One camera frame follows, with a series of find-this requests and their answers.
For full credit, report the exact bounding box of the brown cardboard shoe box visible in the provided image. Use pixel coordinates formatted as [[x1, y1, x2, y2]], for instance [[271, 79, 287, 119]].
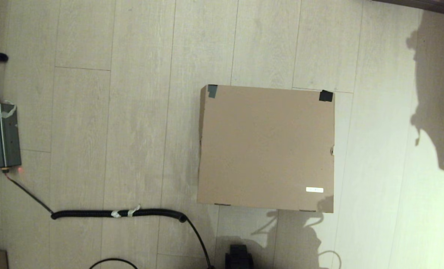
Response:
[[197, 84, 335, 213]]

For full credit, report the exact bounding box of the grey metal power inverter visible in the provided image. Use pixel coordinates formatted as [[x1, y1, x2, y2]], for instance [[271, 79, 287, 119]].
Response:
[[0, 98, 22, 168]]

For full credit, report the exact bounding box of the dark wooden furniture edge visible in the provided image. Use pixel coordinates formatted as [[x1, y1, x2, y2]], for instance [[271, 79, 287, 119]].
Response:
[[371, 0, 444, 17]]

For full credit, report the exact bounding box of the black corrugated cable conduit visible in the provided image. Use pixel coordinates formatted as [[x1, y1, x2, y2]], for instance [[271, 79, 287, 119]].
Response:
[[51, 208, 215, 269]]

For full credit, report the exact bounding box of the thin black cable loop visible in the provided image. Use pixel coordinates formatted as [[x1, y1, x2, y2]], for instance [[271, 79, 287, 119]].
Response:
[[89, 258, 138, 269]]

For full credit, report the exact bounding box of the thin red black wire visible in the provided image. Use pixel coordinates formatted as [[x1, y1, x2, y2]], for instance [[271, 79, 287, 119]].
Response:
[[3, 168, 54, 216]]

